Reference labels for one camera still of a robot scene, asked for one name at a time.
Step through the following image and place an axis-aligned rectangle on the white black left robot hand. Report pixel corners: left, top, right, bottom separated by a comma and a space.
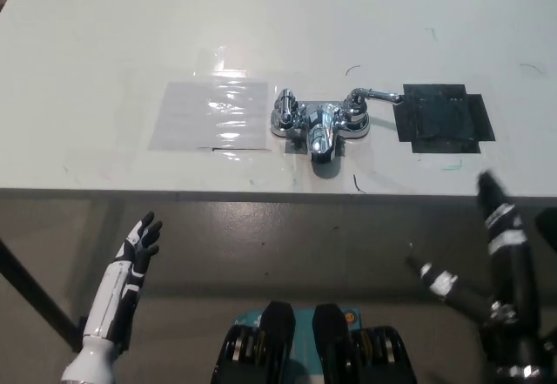
59, 211, 164, 384

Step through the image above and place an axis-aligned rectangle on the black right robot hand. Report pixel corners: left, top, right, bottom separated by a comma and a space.
403, 169, 557, 384

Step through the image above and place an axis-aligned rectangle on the chrome lever faucet handle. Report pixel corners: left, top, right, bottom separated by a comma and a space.
342, 86, 404, 118

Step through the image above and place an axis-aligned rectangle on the black teal robot torso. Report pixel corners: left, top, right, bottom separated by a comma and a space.
210, 300, 418, 384

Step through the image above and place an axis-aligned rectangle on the chrome faucet body with spout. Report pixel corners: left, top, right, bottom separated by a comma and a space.
268, 99, 372, 164

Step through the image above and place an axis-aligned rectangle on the black diagonal table leg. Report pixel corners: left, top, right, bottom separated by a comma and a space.
0, 236, 89, 354

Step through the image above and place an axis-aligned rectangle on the black tape patch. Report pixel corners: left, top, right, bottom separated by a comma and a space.
392, 83, 497, 155

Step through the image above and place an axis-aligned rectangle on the clear plastic tape patch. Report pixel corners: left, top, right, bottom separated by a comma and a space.
148, 79, 272, 152

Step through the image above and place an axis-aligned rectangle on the chrome knob-side faucet handle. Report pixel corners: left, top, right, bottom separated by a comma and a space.
272, 88, 300, 125

